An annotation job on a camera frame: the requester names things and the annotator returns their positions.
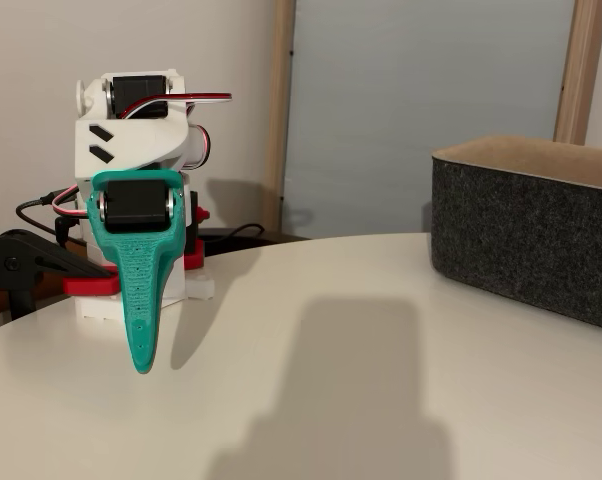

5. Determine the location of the grey felt box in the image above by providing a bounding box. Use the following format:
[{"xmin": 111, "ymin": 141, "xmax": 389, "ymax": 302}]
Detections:
[{"xmin": 430, "ymin": 134, "xmax": 602, "ymax": 334}]

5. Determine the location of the frosted pale panel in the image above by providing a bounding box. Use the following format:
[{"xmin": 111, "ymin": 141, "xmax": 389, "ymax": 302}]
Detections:
[{"xmin": 279, "ymin": 0, "xmax": 578, "ymax": 242}]

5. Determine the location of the black power plug cable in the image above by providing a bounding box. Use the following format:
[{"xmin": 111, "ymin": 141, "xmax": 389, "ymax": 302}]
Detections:
[{"xmin": 54, "ymin": 214, "xmax": 80, "ymax": 246}]

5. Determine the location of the thin black cable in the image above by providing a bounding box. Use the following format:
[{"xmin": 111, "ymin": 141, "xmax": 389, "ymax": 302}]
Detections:
[{"xmin": 200, "ymin": 222, "xmax": 267, "ymax": 242}]

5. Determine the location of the grey plug usb cable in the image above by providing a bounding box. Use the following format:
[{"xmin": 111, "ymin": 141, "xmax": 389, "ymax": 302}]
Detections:
[{"xmin": 15, "ymin": 188, "xmax": 80, "ymax": 236}]

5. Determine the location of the light wooden frame post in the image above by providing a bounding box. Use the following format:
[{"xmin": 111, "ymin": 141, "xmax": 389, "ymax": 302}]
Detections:
[
  {"xmin": 259, "ymin": 0, "xmax": 298, "ymax": 235},
  {"xmin": 553, "ymin": 0, "xmax": 602, "ymax": 146}
]

